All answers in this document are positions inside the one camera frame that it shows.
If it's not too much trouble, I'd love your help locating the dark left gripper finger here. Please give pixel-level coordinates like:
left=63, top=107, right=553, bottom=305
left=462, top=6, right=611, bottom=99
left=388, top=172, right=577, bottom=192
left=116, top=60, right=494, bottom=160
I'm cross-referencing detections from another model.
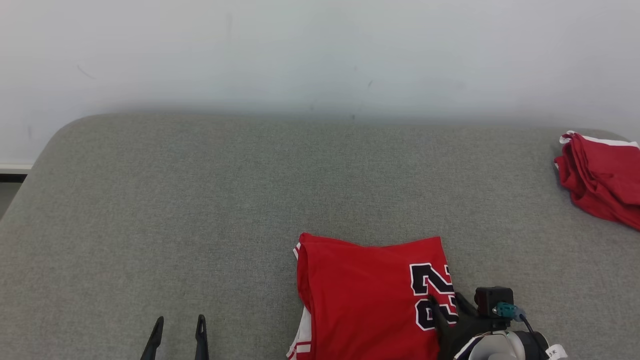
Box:
left=194, top=313, right=210, bottom=360
left=139, top=315, right=165, bottom=360

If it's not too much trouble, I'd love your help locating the dark wall baseboard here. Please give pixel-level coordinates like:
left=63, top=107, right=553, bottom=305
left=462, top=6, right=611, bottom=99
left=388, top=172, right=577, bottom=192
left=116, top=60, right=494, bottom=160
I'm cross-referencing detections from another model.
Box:
left=0, top=162, right=34, bottom=184

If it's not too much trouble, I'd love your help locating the red basketball jersey white trim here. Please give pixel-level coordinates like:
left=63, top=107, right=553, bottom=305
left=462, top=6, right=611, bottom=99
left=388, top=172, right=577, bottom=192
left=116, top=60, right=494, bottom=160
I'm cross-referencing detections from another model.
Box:
left=286, top=232, right=459, bottom=360

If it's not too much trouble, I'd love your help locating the teal plug camera cable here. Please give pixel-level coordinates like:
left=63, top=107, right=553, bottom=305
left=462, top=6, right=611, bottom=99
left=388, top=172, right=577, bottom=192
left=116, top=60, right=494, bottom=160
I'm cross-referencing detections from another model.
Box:
left=492, top=301, right=551, bottom=352

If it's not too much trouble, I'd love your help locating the red shorts white stripe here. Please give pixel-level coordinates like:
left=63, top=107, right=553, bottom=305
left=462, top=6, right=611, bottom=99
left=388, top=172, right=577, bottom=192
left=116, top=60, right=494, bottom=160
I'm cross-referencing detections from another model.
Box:
left=553, top=130, right=640, bottom=232

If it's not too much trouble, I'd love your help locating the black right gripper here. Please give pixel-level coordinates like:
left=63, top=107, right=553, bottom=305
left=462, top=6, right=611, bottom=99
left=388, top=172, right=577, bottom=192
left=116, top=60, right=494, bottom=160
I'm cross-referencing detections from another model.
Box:
left=426, top=291, right=512, bottom=360

